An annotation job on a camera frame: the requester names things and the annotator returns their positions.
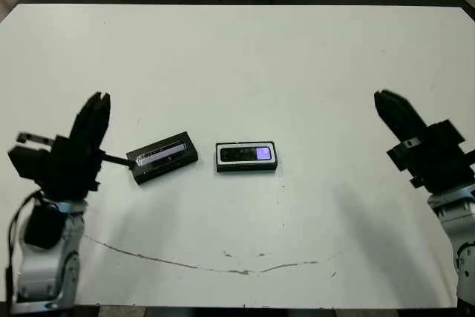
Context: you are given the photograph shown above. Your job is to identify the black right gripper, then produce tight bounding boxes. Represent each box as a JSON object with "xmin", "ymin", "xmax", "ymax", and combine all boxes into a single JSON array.
[{"xmin": 373, "ymin": 89, "xmax": 475, "ymax": 195}]

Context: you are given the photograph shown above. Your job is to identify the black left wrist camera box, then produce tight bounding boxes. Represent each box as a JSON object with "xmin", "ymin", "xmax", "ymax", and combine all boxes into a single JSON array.
[{"xmin": 7, "ymin": 145, "xmax": 52, "ymax": 183}]

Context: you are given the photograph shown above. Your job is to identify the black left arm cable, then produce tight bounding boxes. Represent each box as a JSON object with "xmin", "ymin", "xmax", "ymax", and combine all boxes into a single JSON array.
[{"xmin": 4, "ymin": 189, "xmax": 42, "ymax": 295}]

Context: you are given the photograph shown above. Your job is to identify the small black phone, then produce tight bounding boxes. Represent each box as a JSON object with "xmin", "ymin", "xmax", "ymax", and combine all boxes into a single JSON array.
[{"xmin": 219, "ymin": 146, "xmax": 272, "ymax": 163}]

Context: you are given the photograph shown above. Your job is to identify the black box lid shiny print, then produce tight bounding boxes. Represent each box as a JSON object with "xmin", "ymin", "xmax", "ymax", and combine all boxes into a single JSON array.
[{"xmin": 125, "ymin": 130, "xmax": 200, "ymax": 186}]

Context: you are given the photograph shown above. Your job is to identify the black box with white insert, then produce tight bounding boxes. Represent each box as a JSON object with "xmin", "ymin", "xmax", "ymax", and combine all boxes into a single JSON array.
[{"xmin": 214, "ymin": 140, "xmax": 279, "ymax": 174}]

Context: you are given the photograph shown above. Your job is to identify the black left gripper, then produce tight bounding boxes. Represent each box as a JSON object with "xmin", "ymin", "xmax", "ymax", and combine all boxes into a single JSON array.
[{"xmin": 16, "ymin": 91, "xmax": 130, "ymax": 203}]

